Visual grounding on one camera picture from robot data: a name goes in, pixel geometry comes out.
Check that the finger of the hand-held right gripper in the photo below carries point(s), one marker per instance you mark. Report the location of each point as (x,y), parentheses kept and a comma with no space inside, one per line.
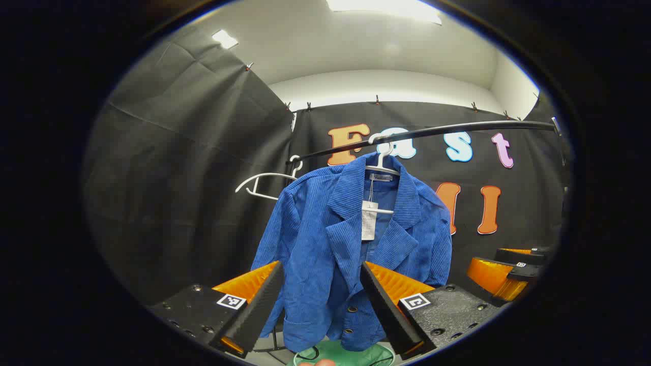
(524,255)
(491,277)

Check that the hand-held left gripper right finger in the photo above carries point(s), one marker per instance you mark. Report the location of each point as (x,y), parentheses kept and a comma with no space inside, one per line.
(386,315)

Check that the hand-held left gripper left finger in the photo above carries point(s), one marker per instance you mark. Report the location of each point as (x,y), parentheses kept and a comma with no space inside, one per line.
(259,310)

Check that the green laundry hamper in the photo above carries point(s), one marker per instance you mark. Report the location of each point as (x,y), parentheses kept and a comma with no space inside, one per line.
(346,356)

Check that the white plastic clothes hanger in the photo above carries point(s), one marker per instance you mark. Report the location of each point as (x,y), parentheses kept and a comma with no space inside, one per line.
(269,174)
(382,161)

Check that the black clothes rack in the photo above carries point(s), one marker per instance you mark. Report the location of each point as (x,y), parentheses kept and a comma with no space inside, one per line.
(457,129)

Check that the white paper garment tag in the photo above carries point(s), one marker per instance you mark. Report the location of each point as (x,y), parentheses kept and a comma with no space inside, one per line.
(369,223)

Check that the black backdrop cloth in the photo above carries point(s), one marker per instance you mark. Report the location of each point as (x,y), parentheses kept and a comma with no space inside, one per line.
(178,178)

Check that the row of small backdrop clips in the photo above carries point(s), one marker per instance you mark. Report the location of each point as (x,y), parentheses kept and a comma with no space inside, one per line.
(248,66)

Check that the small ceiling light panel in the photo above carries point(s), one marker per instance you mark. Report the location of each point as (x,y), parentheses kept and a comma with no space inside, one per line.
(225,39)

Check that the large ceiling light panel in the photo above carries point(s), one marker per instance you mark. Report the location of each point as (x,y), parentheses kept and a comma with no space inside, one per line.
(381,7)

